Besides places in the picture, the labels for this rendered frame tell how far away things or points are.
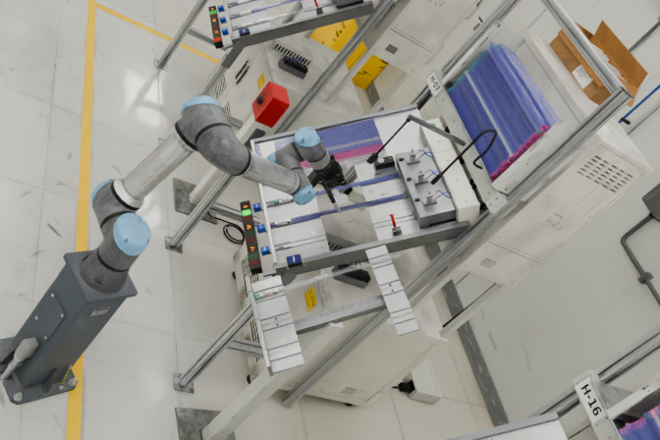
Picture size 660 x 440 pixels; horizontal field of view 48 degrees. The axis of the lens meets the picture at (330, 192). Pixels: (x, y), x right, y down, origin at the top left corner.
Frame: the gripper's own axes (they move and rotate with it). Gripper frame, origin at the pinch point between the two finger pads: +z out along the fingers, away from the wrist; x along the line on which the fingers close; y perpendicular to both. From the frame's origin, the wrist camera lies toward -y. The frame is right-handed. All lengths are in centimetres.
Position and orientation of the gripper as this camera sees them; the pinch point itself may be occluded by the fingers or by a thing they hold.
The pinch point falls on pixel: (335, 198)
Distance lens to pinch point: 274.9
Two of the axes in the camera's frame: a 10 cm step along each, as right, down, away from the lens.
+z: 3.5, 6.1, 7.1
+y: 9.2, -3.8, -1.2
